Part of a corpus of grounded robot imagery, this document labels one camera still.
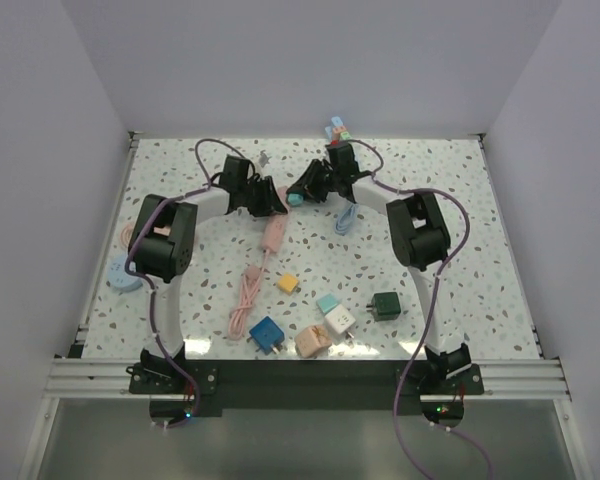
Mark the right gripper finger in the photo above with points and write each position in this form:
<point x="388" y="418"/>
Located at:
<point x="316" y="188"/>
<point x="315" y="167"/>

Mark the orange cube plug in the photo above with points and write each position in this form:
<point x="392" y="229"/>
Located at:
<point x="338" y="133"/>

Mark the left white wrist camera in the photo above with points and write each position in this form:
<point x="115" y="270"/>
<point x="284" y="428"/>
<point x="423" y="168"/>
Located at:
<point x="263" y="159"/>

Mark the teal cube plug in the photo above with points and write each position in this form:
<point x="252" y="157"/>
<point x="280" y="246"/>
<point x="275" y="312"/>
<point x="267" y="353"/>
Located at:
<point x="295" y="200"/>

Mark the white cube plug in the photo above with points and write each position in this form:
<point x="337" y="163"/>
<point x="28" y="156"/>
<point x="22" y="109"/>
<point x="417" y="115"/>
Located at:
<point x="339" y="322"/>

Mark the blue round socket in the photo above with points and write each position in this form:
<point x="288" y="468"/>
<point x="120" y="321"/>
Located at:
<point x="118" y="278"/>

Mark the pink patterned cube plug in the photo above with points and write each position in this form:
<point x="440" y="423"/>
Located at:
<point x="311" y="341"/>

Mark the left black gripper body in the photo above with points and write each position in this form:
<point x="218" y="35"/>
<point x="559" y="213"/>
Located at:
<point x="253" y="191"/>

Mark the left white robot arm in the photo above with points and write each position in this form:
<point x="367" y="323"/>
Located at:
<point x="162" y="241"/>

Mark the dark green cube plug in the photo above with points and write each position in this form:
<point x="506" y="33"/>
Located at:
<point x="384" y="306"/>

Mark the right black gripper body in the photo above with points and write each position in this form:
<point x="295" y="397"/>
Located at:
<point x="334" y="175"/>

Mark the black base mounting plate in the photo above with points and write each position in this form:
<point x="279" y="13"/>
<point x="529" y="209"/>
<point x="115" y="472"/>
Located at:
<point x="208" y="388"/>

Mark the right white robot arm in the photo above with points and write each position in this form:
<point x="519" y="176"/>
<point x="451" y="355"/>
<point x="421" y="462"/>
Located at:
<point x="419" y="236"/>

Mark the yellow cube plug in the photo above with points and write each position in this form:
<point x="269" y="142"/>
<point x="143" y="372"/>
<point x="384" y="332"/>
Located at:
<point x="288" y="283"/>

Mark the pink power strip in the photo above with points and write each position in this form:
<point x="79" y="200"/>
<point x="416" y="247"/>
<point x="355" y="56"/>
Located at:
<point x="274" y="233"/>

